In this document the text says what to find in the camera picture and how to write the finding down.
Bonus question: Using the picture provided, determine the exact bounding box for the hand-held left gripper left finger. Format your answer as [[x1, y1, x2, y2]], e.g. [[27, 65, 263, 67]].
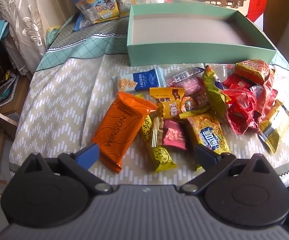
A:
[[22, 142, 113, 195]]

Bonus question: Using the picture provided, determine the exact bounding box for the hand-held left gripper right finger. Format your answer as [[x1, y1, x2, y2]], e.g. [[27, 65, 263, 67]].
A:
[[179, 144, 273, 196]]

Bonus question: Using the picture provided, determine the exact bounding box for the yellow packet blue label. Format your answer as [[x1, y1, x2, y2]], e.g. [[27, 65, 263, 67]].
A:
[[179, 112, 232, 171]]

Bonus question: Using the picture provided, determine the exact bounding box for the gold yellow snack packet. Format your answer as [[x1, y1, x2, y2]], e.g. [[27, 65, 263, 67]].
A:
[[257, 99, 289, 154]]

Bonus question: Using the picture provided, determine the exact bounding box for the dark red gold-edged packet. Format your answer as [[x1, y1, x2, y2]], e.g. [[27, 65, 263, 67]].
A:
[[151, 117, 191, 152]]

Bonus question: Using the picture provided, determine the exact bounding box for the yellow cheese print packet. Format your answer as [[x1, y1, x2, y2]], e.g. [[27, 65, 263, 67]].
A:
[[138, 115, 177, 174]]

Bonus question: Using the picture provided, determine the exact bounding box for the orange jelly cup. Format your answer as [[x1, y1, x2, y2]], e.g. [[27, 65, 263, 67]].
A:
[[181, 96, 200, 113]]

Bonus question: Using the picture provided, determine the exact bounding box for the red crinkled foil packet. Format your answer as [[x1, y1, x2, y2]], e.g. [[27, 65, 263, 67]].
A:
[[223, 89, 262, 135]]

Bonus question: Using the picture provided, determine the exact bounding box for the white red candy packet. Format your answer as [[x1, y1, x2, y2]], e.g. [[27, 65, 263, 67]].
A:
[[249, 84, 278, 115]]

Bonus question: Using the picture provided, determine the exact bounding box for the yellow rabbit print packet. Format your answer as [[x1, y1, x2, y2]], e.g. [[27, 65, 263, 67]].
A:
[[149, 87, 185, 119]]

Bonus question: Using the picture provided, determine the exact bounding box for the yellow green snack packet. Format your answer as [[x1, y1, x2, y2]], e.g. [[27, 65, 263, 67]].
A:
[[202, 65, 231, 119]]

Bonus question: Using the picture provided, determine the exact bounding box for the pink candy clear wrapper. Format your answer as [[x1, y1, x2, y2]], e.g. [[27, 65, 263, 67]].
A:
[[182, 76, 211, 110]]

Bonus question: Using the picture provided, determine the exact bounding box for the small red snack packet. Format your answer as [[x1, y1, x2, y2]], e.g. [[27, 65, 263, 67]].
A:
[[223, 74, 253, 90]]

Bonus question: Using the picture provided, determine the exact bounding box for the red orange snack packet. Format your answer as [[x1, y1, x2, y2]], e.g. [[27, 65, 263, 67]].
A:
[[234, 59, 275, 87]]

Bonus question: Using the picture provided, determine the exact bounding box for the purple clear stick packet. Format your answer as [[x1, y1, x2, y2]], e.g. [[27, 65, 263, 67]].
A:
[[164, 66, 205, 87]]

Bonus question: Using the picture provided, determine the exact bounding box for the blue white cracker packet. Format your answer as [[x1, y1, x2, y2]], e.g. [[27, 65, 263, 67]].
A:
[[112, 66, 166, 93]]

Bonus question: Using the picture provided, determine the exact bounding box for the mint green cardboard box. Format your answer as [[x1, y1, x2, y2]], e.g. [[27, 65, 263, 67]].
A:
[[126, 4, 278, 67]]

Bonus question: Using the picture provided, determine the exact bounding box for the patterned bed sheet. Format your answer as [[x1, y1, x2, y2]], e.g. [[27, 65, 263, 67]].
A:
[[11, 12, 289, 190]]

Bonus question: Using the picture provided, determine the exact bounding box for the wooden chair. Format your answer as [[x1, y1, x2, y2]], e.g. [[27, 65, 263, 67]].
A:
[[0, 102, 20, 187]]

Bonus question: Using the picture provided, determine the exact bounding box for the blue snack packet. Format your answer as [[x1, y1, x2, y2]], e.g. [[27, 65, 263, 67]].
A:
[[73, 12, 95, 32]]

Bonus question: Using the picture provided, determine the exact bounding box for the cartoon snack bag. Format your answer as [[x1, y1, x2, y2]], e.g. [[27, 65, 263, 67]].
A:
[[116, 0, 135, 18], [76, 0, 121, 22]]

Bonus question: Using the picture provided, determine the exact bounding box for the embroidered beige curtain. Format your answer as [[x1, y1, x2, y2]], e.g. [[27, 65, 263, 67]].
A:
[[0, 0, 78, 75]]

